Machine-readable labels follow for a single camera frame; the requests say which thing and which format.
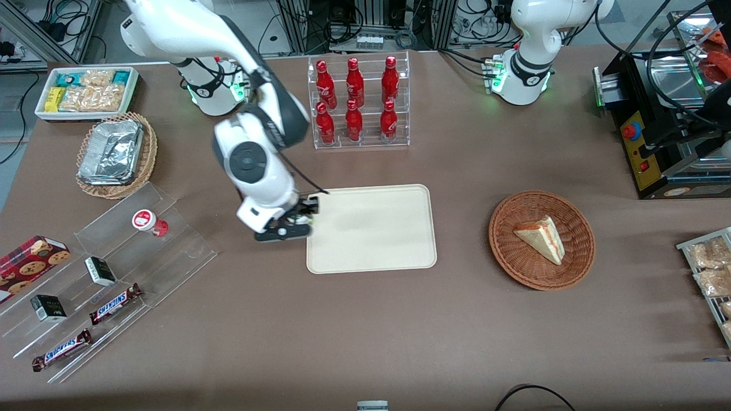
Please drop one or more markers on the red white gum bottle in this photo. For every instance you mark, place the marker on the red white gum bottle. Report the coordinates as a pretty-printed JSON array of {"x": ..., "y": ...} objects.
[{"x": 147, "y": 221}]

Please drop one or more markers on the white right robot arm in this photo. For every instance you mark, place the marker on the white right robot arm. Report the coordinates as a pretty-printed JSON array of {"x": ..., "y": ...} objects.
[{"x": 251, "y": 162}]

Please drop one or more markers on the wrapped sandwich wedge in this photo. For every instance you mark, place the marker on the wrapped sandwich wedge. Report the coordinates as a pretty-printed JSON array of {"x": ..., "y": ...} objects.
[{"x": 542, "y": 237}]

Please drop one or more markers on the clear acrylic bottle rack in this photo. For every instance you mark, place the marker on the clear acrylic bottle rack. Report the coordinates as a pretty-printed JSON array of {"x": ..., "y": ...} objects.
[{"x": 365, "y": 142}]

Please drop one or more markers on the white plastic snack bin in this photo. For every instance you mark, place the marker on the white plastic snack bin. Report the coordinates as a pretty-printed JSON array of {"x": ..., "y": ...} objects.
[{"x": 132, "y": 97}]

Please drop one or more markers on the white power strip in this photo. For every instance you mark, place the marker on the white power strip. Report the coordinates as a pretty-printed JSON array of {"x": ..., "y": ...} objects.
[{"x": 370, "y": 41}]

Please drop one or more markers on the aluminium frame rail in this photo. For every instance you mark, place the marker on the aluminium frame rail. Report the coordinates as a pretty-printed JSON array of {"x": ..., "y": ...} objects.
[{"x": 40, "y": 35}]

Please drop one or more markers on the red cola bottle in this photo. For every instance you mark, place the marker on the red cola bottle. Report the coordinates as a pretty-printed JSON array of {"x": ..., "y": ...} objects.
[
  {"x": 325, "y": 123},
  {"x": 390, "y": 77},
  {"x": 354, "y": 80},
  {"x": 388, "y": 121},
  {"x": 353, "y": 121},
  {"x": 324, "y": 81}
]

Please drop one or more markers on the clear bag of crackers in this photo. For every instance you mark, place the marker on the clear bag of crackers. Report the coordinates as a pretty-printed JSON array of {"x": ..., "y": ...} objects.
[
  {"x": 728, "y": 331},
  {"x": 708, "y": 254},
  {"x": 715, "y": 282},
  {"x": 727, "y": 309}
]

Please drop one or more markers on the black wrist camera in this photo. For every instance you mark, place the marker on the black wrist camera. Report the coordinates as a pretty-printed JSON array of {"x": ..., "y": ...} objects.
[{"x": 309, "y": 204}]

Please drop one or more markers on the stack of foil trays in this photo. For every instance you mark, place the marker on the stack of foil trays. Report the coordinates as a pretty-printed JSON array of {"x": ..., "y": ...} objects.
[{"x": 111, "y": 151}]

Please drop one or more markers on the teal snack packet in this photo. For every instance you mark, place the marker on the teal snack packet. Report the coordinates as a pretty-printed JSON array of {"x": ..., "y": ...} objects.
[
  {"x": 121, "y": 77},
  {"x": 68, "y": 79}
]

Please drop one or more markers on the red tartan cookie box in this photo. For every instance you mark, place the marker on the red tartan cookie box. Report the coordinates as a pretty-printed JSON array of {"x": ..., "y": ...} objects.
[{"x": 28, "y": 265}]

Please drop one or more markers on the oval brown wicker basket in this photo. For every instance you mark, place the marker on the oval brown wicker basket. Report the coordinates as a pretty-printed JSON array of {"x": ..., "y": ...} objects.
[{"x": 149, "y": 154}]

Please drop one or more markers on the Snickers chocolate bar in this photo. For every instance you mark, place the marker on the Snickers chocolate bar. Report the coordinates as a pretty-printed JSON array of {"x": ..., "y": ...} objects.
[
  {"x": 61, "y": 349},
  {"x": 116, "y": 303}
]

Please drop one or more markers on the dark green gum box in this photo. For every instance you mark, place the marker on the dark green gum box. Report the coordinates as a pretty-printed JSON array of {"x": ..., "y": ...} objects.
[
  {"x": 48, "y": 308},
  {"x": 100, "y": 271}
]

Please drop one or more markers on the cream plastic tray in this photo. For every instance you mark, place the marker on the cream plastic tray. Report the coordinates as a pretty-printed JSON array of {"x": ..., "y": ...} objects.
[{"x": 371, "y": 228}]

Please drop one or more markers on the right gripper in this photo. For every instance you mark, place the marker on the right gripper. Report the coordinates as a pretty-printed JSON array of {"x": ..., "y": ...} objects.
[{"x": 301, "y": 209}]

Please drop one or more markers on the tray of packaged snacks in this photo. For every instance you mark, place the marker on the tray of packaged snacks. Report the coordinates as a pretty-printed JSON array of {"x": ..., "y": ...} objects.
[{"x": 685, "y": 246}]

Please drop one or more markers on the small clear snack bag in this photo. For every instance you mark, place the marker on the small clear snack bag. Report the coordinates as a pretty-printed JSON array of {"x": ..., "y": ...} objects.
[{"x": 97, "y": 77}]

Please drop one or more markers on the small grey block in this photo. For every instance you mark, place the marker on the small grey block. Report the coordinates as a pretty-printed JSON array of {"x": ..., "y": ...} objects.
[{"x": 372, "y": 406}]

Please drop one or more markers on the clear acrylic stepped display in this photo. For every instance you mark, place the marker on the clear acrylic stepped display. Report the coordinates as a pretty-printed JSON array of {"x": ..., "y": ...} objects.
[{"x": 171, "y": 251}]

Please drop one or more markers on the round brown wicker basket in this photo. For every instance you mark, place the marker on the round brown wicker basket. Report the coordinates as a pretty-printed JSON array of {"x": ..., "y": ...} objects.
[{"x": 508, "y": 257}]

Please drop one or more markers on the black yellow food warmer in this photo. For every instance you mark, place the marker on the black yellow food warmer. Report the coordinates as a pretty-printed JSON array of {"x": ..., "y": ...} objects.
[{"x": 645, "y": 142}]

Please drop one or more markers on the blue tape strip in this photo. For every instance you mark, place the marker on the blue tape strip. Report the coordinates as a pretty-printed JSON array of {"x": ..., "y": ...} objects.
[{"x": 717, "y": 359}]

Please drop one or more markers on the large clear snack bag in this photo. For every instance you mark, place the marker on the large clear snack bag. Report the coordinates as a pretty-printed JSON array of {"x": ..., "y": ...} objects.
[{"x": 94, "y": 99}]

